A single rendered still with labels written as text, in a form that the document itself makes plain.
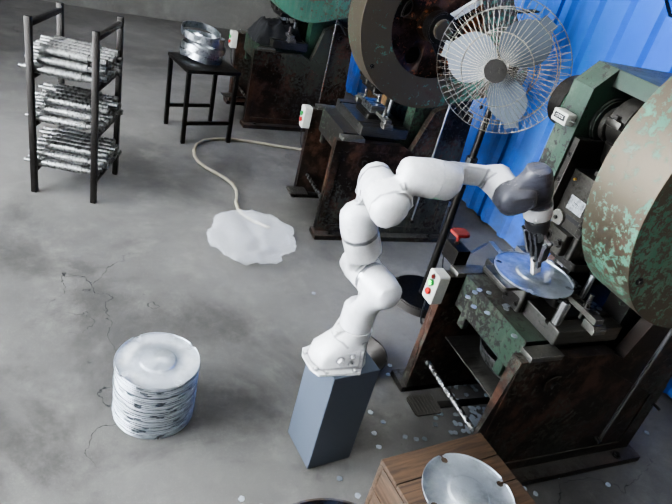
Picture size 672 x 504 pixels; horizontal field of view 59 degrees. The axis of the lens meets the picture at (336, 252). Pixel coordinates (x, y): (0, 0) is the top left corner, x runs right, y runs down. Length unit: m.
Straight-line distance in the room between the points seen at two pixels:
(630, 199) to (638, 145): 0.13
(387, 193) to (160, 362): 1.07
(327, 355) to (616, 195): 0.97
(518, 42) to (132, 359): 1.96
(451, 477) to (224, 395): 0.97
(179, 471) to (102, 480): 0.24
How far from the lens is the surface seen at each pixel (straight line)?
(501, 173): 1.81
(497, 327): 2.21
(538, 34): 2.68
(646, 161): 1.58
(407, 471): 1.91
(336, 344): 1.93
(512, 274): 2.17
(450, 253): 2.39
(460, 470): 1.99
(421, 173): 1.58
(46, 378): 2.51
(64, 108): 3.52
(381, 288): 1.75
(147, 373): 2.16
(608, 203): 1.64
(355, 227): 1.63
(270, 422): 2.38
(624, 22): 3.76
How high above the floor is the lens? 1.76
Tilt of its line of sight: 30 degrees down
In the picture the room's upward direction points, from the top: 15 degrees clockwise
